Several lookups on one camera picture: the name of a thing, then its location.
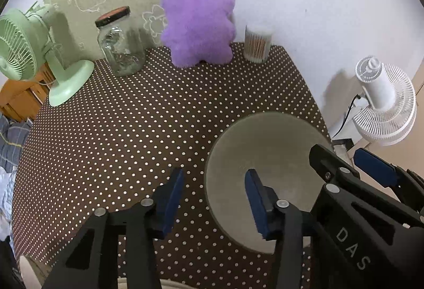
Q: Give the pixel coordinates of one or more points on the green desk fan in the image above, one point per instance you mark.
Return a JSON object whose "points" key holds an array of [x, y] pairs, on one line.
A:
{"points": [[20, 43]]}

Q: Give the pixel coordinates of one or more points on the yellow floral white plate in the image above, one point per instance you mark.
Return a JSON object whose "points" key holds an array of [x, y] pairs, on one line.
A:
{"points": [[29, 272]]}

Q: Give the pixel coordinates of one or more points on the cotton swab container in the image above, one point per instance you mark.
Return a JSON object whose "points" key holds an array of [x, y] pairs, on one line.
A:
{"points": [[258, 43]]}

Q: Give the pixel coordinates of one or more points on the brown polka dot tablecloth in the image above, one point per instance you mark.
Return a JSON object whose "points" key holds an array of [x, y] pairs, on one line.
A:
{"points": [[132, 130]]}

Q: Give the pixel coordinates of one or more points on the wooden chair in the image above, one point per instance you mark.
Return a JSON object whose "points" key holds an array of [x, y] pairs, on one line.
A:
{"points": [[20, 100]]}

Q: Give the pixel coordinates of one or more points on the light checked cloth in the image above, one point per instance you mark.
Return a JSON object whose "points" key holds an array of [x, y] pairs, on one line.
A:
{"points": [[5, 196]]}

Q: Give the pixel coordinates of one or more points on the white floral ceramic bowl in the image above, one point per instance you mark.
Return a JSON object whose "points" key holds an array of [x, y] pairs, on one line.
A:
{"points": [[238, 169]]}

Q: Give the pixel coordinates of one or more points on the purple plush toy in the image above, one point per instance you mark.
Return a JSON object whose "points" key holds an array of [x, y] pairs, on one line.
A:
{"points": [[198, 17]]}

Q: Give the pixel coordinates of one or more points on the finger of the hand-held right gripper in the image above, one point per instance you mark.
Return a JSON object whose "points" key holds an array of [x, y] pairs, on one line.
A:
{"points": [[377, 166], [323, 159]]}

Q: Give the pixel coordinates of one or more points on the white fan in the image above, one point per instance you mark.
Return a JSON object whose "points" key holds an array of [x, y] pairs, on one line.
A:
{"points": [[381, 90]]}

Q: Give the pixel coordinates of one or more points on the glass jar with dark lid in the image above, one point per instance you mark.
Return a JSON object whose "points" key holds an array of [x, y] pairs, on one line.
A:
{"points": [[121, 47]]}

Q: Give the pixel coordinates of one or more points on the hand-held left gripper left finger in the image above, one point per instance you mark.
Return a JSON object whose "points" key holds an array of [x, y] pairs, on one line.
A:
{"points": [[170, 206]]}

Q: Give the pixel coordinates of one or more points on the blue plaid cloth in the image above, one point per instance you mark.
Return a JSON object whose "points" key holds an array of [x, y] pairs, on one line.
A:
{"points": [[11, 143]]}

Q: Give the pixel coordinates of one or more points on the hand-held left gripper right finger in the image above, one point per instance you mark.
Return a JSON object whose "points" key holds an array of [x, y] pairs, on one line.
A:
{"points": [[258, 202]]}

